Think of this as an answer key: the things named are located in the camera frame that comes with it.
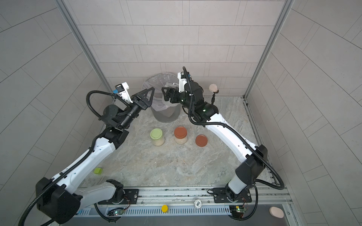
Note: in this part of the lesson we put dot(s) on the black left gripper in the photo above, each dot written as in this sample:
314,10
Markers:
143,105

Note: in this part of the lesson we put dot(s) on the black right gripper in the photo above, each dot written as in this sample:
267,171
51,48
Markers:
177,99

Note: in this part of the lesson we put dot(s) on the red lidded rice jar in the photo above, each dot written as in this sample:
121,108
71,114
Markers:
180,135

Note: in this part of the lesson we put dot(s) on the red jar lid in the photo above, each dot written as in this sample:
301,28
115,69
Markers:
201,140

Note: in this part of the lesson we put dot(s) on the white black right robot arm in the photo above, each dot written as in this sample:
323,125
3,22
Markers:
252,158

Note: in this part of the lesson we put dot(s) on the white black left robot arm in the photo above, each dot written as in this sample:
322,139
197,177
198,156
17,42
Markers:
60,197

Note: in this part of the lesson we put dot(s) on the green lidded rice jar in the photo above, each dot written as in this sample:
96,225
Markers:
157,137

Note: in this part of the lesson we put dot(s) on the clear plastic bin liner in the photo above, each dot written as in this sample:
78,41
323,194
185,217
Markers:
158,81

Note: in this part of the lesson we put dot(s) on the metal mesh waste bin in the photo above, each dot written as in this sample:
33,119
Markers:
168,115

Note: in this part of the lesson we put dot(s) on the black microphone stand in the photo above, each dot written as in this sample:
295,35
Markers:
213,98

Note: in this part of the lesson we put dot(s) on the small green cube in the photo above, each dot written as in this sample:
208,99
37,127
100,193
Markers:
98,171

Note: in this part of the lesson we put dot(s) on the yellow round button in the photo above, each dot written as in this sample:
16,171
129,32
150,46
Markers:
164,209

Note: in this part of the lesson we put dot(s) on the left circuit board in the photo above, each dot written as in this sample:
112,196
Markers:
116,212

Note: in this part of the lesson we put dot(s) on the circuit board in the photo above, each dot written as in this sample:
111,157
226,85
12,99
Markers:
116,212
238,212

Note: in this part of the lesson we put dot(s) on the aluminium corner profile left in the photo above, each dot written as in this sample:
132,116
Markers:
81,41

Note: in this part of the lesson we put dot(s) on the aluminium corner profile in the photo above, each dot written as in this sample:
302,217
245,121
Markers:
272,39
81,41

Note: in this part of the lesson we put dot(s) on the right circuit board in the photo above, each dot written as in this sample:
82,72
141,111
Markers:
238,212

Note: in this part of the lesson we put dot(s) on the aluminium corner profile right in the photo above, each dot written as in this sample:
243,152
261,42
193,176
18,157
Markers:
272,39

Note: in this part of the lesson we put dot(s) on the pink round pad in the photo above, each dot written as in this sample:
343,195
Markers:
276,212

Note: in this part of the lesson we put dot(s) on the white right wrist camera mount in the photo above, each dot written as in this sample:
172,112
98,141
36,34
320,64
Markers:
183,80

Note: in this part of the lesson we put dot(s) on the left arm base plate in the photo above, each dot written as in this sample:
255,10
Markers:
126,196

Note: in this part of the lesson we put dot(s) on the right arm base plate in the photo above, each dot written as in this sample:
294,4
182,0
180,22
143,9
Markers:
221,195

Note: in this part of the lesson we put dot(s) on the aluminium rail frame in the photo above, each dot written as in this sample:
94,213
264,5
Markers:
180,201

